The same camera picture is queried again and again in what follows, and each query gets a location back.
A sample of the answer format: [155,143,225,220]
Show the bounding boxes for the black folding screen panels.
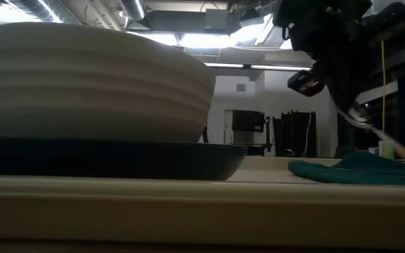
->
[271,110,318,158]

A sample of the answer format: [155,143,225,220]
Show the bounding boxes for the yellow hanging cable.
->
[380,40,387,159]

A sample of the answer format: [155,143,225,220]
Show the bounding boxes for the dark round plate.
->
[0,134,249,182]

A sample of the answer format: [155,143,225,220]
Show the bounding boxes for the pale green white cylinder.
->
[378,140,395,160]

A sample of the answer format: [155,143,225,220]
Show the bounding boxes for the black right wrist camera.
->
[287,69,327,98]

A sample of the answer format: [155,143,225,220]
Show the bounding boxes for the beige plastic tray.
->
[0,155,405,249]

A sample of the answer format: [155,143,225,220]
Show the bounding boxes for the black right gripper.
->
[272,0,375,119]

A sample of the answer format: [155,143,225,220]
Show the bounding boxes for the long LED light bar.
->
[204,61,313,72]

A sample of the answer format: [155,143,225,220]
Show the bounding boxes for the white ribbed bowl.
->
[0,21,217,143]

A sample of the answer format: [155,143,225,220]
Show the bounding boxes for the large black display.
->
[231,109,266,134]

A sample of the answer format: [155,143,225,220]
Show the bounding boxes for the dark green cloth napkin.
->
[287,150,405,188]

